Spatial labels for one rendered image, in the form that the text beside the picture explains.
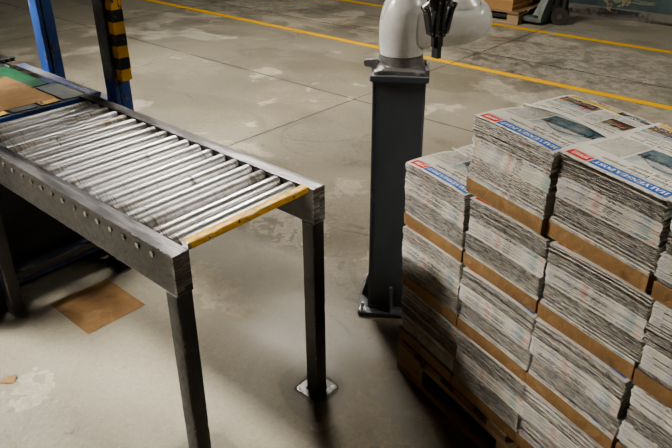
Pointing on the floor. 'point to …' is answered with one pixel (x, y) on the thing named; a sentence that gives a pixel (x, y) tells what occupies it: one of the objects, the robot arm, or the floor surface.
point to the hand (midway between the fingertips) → (436, 46)
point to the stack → (525, 322)
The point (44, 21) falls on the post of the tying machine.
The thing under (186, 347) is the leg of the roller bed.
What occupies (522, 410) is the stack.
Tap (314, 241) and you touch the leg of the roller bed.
